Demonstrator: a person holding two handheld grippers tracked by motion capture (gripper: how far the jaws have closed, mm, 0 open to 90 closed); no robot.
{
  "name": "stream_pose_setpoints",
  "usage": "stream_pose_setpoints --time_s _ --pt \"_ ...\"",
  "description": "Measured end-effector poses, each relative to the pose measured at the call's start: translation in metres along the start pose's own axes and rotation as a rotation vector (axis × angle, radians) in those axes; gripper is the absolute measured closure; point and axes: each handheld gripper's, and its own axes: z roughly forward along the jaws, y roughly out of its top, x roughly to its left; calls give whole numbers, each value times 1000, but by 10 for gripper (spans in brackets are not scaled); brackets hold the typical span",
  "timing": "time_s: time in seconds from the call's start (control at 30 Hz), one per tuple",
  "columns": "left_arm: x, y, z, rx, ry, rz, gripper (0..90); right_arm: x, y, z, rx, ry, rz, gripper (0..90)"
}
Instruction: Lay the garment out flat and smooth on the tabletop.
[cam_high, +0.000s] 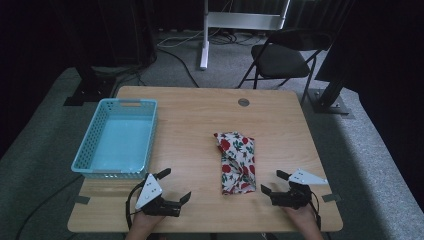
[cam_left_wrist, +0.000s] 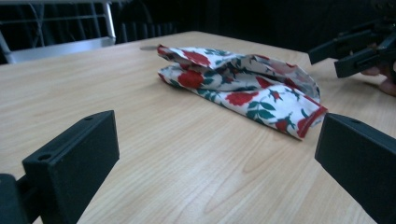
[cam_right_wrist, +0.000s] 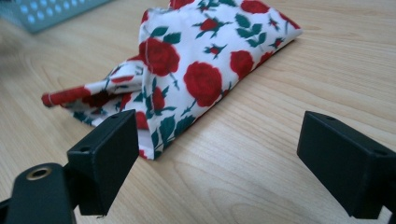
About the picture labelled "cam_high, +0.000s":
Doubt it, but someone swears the white metal stand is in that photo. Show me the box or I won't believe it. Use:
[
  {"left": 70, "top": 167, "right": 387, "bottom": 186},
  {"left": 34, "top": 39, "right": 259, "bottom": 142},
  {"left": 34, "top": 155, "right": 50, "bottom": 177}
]
[{"left": 198, "top": 0, "right": 292, "bottom": 71}]

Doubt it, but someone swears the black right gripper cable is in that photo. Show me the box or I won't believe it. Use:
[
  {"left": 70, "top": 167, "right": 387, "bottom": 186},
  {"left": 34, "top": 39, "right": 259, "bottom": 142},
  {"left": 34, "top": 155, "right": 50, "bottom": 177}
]
[{"left": 308, "top": 190, "right": 323, "bottom": 231}]

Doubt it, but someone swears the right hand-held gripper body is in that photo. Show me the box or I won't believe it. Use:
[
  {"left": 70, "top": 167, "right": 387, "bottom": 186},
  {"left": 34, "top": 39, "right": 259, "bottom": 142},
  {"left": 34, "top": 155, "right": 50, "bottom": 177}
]
[{"left": 269, "top": 167, "right": 330, "bottom": 211}]

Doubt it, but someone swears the light blue plastic basket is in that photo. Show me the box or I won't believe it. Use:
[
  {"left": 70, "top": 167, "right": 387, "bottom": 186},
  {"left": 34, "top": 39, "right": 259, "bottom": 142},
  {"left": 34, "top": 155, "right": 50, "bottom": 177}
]
[{"left": 70, "top": 97, "right": 159, "bottom": 180}]

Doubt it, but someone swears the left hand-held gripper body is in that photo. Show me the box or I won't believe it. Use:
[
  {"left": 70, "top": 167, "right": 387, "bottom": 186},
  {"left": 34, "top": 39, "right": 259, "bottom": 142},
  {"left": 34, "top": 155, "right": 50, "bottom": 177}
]
[{"left": 134, "top": 173, "right": 183, "bottom": 218}]

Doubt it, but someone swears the white floor cable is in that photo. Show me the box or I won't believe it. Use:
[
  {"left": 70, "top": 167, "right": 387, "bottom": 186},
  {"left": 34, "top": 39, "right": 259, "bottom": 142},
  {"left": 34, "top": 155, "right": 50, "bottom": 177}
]
[{"left": 156, "top": 29, "right": 205, "bottom": 48}]

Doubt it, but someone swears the red floral white garment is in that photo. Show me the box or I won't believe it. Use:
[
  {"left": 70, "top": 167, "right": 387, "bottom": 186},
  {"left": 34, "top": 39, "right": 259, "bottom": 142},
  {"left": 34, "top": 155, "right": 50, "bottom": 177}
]
[{"left": 213, "top": 131, "right": 257, "bottom": 196}]

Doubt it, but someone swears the person's left hand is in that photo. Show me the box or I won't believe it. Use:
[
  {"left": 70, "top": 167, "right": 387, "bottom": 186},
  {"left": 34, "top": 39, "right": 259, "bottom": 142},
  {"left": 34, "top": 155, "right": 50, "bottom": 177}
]
[{"left": 131, "top": 210, "right": 166, "bottom": 233}]

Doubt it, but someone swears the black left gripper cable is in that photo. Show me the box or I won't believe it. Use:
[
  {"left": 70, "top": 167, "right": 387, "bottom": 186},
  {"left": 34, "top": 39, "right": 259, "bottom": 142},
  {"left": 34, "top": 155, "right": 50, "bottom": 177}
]
[{"left": 125, "top": 181, "right": 148, "bottom": 231}]

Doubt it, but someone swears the black stand with flat base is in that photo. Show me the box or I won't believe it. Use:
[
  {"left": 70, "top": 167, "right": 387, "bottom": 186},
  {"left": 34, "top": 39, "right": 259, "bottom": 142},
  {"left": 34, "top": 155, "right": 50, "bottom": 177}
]
[{"left": 62, "top": 63, "right": 117, "bottom": 108}]

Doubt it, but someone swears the long black floor cable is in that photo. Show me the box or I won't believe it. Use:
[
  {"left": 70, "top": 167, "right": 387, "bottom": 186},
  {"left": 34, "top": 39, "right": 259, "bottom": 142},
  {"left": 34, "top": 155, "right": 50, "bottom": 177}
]
[{"left": 14, "top": 174, "right": 83, "bottom": 240}]

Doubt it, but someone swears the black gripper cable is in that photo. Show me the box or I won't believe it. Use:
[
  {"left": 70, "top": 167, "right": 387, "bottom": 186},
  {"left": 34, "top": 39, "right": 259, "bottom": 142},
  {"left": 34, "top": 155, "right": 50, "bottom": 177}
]
[
  {"left": 308, "top": 190, "right": 323, "bottom": 231},
  {"left": 125, "top": 181, "right": 148, "bottom": 231}
]

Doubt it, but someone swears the black post on metal plate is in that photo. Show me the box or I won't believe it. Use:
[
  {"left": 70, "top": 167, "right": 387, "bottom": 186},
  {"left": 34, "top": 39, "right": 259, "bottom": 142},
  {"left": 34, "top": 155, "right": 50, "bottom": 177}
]
[{"left": 305, "top": 0, "right": 355, "bottom": 116}]

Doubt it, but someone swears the black folding chair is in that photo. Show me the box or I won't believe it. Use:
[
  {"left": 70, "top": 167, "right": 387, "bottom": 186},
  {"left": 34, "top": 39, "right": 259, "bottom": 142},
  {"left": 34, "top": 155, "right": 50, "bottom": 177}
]
[{"left": 236, "top": 27, "right": 335, "bottom": 105}]

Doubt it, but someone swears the person's right hand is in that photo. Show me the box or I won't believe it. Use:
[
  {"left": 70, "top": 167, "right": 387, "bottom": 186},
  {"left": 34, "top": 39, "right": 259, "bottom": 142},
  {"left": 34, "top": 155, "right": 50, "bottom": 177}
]
[{"left": 282, "top": 202, "right": 318, "bottom": 230}]

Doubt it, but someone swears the dark cabinet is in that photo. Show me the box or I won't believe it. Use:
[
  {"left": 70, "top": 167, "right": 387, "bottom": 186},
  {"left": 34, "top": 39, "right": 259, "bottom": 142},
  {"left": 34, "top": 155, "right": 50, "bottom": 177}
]
[{"left": 98, "top": 0, "right": 158, "bottom": 68}]

